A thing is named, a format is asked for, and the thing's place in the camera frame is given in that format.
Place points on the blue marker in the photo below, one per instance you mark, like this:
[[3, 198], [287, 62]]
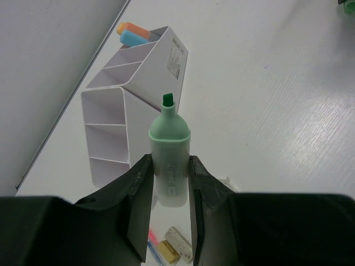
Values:
[[131, 39]]

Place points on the green marker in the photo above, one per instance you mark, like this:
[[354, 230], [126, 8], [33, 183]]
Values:
[[170, 138]]

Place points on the orange pink pens behind organizer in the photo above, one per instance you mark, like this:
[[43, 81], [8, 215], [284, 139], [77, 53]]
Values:
[[153, 248]]

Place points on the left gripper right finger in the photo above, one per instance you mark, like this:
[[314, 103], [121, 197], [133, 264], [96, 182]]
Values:
[[237, 228]]

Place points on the white organizer lying tilted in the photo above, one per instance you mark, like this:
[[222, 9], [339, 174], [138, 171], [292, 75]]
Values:
[[116, 126]]

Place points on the white eraser block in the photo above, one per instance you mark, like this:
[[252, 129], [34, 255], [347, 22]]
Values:
[[180, 244]]

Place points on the green marker cap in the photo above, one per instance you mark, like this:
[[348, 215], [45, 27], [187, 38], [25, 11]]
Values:
[[348, 6]]

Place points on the clear tape roll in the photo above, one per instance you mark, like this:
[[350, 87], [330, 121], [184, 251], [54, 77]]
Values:
[[227, 182]]

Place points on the yellow eraser block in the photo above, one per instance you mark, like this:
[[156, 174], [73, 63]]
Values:
[[168, 252]]

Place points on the orange marker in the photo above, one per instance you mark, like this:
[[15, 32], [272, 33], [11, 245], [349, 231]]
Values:
[[136, 30]]

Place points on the white organizer upright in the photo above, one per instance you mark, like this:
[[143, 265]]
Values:
[[148, 71]]

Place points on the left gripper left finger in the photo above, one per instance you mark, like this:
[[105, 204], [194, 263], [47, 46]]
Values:
[[107, 227]]

